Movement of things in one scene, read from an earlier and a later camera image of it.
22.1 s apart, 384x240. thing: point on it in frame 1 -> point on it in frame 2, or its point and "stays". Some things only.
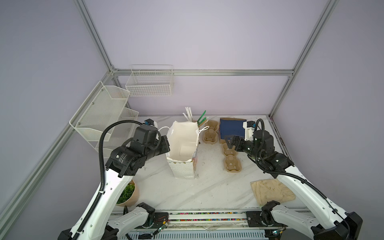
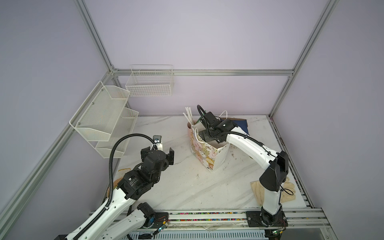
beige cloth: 271,190 stays
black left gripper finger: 164,146 -> 171,156
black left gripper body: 151,151 -> 156,179
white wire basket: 150,80 stays
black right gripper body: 247,148 -> 206,135
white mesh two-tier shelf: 103,106 stays
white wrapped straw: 189,116 stays
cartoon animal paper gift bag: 182,143 -> 212,155
